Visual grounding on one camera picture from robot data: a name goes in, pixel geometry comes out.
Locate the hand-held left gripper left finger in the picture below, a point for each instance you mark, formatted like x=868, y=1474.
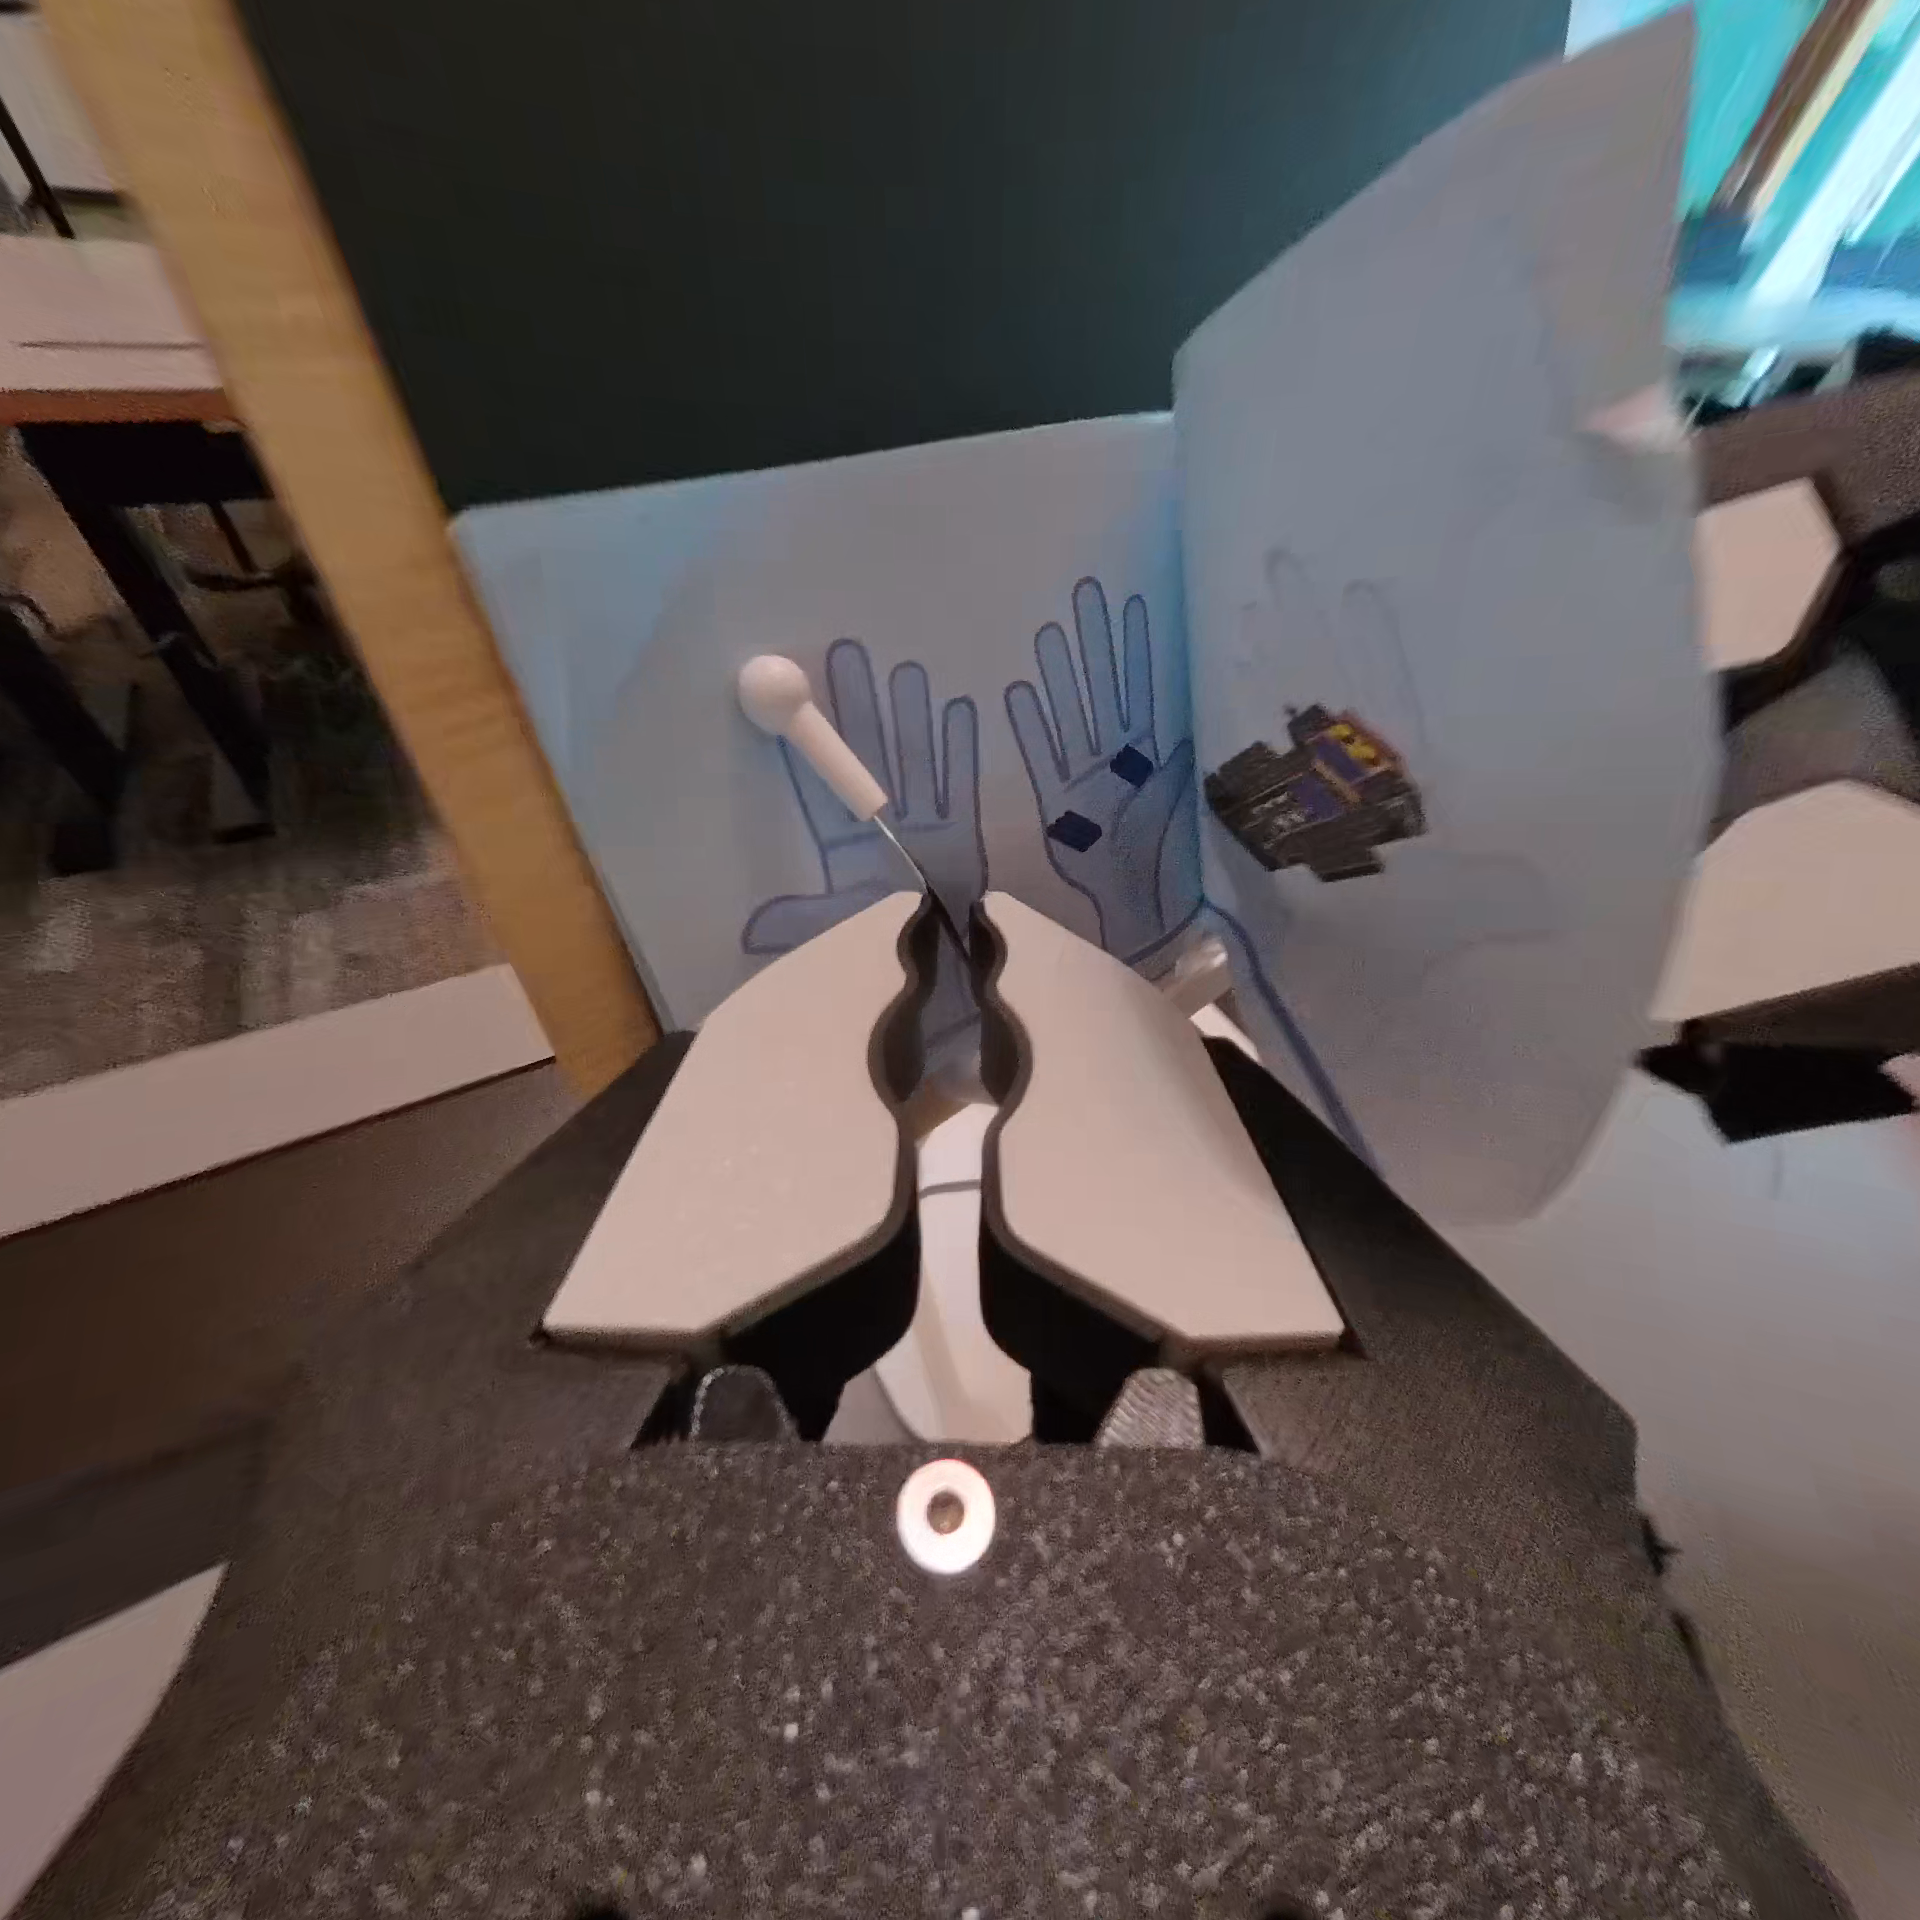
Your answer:
x=735, y=1201

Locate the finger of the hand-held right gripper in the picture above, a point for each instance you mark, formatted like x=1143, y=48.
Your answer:
x=1800, y=903
x=1763, y=574

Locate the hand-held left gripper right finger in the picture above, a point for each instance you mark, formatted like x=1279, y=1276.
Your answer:
x=1171, y=1201

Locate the lego instruction booklet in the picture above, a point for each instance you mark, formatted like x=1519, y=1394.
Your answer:
x=902, y=691

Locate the white book stand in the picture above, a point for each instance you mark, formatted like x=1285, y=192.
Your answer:
x=751, y=211

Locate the brown topped desk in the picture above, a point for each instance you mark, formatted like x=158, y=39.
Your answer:
x=106, y=378

